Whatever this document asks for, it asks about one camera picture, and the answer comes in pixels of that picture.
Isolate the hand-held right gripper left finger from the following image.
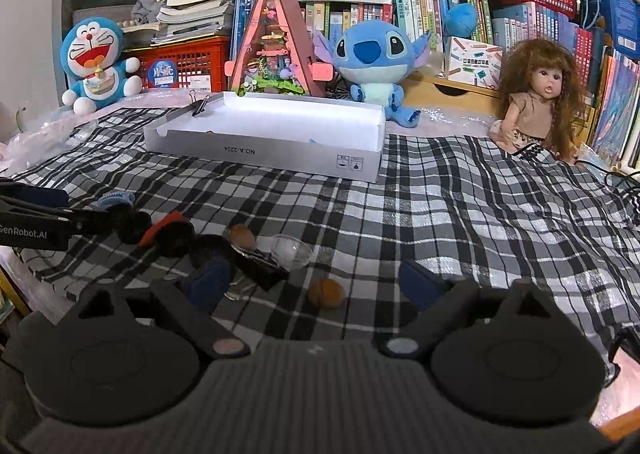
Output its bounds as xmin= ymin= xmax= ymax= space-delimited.
xmin=75 ymin=257 xmax=251 ymax=360

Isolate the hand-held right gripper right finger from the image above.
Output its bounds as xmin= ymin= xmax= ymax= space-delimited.
xmin=377 ymin=259 xmax=556 ymax=360

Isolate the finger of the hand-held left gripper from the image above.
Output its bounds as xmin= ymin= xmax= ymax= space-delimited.
xmin=0 ymin=179 xmax=70 ymax=209
xmin=0 ymin=195 xmax=125 ymax=237

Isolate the light blue hair clip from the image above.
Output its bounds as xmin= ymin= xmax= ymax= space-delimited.
xmin=97 ymin=193 xmax=135 ymax=211

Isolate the black round disc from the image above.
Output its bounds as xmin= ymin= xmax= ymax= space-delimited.
xmin=190 ymin=234 xmax=236 ymax=271

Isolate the black round puff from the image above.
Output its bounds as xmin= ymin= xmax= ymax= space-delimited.
xmin=154 ymin=221 xmax=197 ymax=258

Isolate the large black binder clip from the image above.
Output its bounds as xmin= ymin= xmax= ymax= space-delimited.
xmin=222 ymin=247 xmax=291 ymax=302

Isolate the brown walnut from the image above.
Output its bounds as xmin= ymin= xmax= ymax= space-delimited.
xmin=229 ymin=225 xmax=256 ymax=250
xmin=308 ymin=279 xmax=346 ymax=308

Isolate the clear plastic bowl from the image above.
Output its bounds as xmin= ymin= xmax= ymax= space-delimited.
xmin=272 ymin=234 xmax=314 ymax=271

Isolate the white cardboard box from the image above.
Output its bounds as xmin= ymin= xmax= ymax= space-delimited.
xmin=143 ymin=91 xmax=387 ymax=183

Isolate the clear plastic bag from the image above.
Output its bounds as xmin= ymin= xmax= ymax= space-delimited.
xmin=0 ymin=113 xmax=101 ymax=176

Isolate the black and white plaid blanket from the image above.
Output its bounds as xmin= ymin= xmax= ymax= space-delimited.
xmin=0 ymin=106 xmax=640 ymax=385

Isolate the blue robot cat plush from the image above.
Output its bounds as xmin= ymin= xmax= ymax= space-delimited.
xmin=60 ymin=17 xmax=144 ymax=115

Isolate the small black binder clip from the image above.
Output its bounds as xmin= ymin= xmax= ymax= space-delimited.
xmin=189 ymin=89 xmax=213 ymax=118

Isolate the wooden drawer box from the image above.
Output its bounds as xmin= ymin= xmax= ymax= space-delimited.
xmin=403 ymin=72 xmax=507 ymax=111

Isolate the red basket with round sticker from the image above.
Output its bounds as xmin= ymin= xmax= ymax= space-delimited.
xmin=121 ymin=34 xmax=232 ymax=93

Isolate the grey cloth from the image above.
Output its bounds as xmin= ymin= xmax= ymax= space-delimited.
xmin=131 ymin=0 xmax=167 ymax=26

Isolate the blue alien plush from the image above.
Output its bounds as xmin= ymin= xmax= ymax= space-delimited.
xmin=312 ymin=20 xmax=432 ymax=129

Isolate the long-haired baby doll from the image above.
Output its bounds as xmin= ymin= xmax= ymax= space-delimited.
xmin=489 ymin=38 xmax=587 ymax=166

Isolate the white printed box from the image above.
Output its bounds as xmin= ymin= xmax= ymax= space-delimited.
xmin=446 ymin=36 xmax=504 ymax=90

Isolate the triangular miniature house model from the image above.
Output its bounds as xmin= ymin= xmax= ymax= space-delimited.
xmin=225 ymin=0 xmax=335 ymax=98

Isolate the row of thin colourful books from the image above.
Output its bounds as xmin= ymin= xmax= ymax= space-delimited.
xmin=587 ymin=47 xmax=640 ymax=170

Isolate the row of upright books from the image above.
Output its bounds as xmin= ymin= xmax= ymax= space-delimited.
xmin=231 ymin=0 xmax=501 ymax=62

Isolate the row of blue-spined books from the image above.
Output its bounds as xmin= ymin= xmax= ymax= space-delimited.
xmin=491 ymin=2 xmax=615 ymax=102

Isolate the blue bag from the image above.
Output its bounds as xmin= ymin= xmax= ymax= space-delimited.
xmin=579 ymin=0 xmax=640 ymax=60

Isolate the black wire wheel ornament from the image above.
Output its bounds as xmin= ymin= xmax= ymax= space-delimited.
xmin=326 ymin=78 xmax=352 ymax=101

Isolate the black cable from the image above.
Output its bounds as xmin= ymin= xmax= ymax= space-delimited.
xmin=574 ymin=158 xmax=640 ymax=202

